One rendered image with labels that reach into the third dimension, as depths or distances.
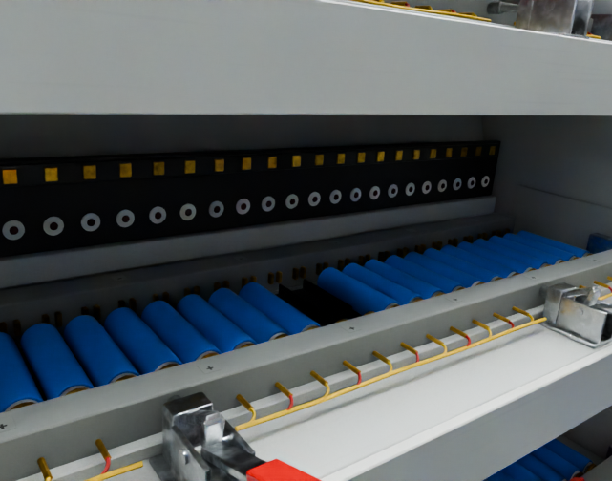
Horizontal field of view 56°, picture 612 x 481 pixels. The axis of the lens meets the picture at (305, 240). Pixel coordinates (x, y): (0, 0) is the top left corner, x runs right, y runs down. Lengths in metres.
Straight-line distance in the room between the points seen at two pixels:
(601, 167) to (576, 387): 0.25
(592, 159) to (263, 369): 0.39
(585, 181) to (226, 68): 0.42
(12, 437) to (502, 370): 0.24
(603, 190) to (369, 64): 0.35
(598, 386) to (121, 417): 0.28
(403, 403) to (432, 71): 0.16
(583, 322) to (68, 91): 0.32
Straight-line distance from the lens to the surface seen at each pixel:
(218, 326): 0.31
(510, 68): 0.34
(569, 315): 0.41
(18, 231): 0.35
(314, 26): 0.24
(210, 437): 0.22
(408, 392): 0.30
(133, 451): 0.25
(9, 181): 0.34
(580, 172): 0.58
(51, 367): 0.28
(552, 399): 0.36
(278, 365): 0.27
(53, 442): 0.24
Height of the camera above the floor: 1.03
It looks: 3 degrees down
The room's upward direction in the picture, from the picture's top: 7 degrees counter-clockwise
